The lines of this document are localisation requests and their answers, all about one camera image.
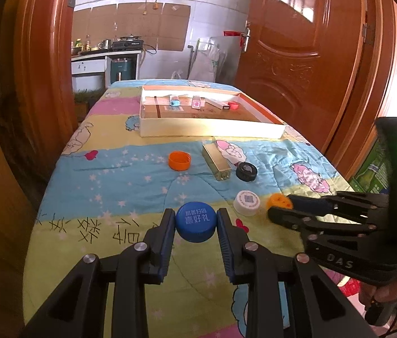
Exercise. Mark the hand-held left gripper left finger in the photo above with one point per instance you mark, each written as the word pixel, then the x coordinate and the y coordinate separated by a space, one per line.
pixel 165 250

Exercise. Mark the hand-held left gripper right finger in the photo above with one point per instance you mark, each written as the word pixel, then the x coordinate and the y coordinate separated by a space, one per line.
pixel 228 250

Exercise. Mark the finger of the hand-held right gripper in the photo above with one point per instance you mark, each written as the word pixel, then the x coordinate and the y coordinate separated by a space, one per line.
pixel 307 204
pixel 300 223

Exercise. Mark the yellow-orange spotted cap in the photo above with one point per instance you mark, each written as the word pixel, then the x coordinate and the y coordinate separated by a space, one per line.
pixel 277 202

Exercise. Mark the blue bottle cap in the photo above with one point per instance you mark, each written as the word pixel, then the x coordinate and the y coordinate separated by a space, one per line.
pixel 195 221

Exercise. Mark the white bottle cap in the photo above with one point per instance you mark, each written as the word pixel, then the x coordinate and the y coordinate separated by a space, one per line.
pixel 247 202

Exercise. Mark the black bottle cap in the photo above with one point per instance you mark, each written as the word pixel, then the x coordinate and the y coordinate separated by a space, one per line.
pixel 247 172

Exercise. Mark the gold rectangular lighter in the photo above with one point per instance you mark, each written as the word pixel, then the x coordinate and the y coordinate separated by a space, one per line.
pixel 216 162

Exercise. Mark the orange bottle cap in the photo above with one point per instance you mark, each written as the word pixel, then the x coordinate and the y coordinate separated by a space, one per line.
pixel 179 161

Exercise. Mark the red bottle cap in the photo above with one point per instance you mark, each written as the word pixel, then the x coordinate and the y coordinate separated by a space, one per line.
pixel 233 105

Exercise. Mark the shallow cardboard box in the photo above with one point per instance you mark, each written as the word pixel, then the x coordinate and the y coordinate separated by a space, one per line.
pixel 202 128

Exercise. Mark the white printed lighter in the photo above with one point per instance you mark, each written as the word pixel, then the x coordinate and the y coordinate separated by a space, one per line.
pixel 217 104

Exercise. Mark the teal lighter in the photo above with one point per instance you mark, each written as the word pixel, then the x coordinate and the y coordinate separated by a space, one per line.
pixel 173 104

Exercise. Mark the green printed carton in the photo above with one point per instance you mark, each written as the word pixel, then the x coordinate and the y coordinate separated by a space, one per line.
pixel 370 165

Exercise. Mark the cartoon printed blanket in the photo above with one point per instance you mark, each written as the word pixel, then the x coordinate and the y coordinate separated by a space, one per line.
pixel 114 183

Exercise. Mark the wooden door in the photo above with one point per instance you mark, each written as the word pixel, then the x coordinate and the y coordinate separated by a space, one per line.
pixel 289 60

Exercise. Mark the planter box with greens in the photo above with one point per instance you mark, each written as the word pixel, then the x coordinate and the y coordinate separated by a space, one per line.
pixel 87 100

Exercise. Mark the metal door hinge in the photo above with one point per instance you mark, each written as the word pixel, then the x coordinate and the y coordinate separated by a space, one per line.
pixel 368 34

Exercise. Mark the white sack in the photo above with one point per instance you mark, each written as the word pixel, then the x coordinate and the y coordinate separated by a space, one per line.
pixel 205 63

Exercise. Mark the clear plastic bag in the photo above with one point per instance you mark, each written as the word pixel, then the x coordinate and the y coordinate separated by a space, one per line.
pixel 177 75

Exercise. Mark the green air fryer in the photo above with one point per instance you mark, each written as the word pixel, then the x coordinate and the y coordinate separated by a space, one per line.
pixel 122 70

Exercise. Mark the bent metal pipe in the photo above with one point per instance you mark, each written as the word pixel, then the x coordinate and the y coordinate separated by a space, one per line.
pixel 190 60

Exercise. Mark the red paper tag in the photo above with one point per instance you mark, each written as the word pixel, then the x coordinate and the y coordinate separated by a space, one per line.
pixel 232 33

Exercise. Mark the white counter cabinet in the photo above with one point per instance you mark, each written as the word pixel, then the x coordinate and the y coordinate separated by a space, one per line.
pixel 89 67

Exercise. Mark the black gas stove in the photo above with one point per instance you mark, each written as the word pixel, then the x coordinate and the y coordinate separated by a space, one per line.
pixel 127 44

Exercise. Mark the metal kettle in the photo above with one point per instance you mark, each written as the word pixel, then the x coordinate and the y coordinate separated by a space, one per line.
pixel 104 44

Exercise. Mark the yellow bottle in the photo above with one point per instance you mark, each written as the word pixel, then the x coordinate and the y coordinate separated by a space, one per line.
pixel 87 43

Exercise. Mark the green bottle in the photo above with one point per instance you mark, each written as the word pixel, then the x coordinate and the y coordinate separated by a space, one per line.
pixel 78 43

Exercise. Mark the cardboard wall panel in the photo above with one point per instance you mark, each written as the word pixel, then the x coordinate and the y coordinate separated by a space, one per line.
pixel 176 26
pixel 104 23
pixel 138 28
pixel 82 26

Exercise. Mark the wooden door frame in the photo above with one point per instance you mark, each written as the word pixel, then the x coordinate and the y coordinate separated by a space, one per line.
pixel 43 60

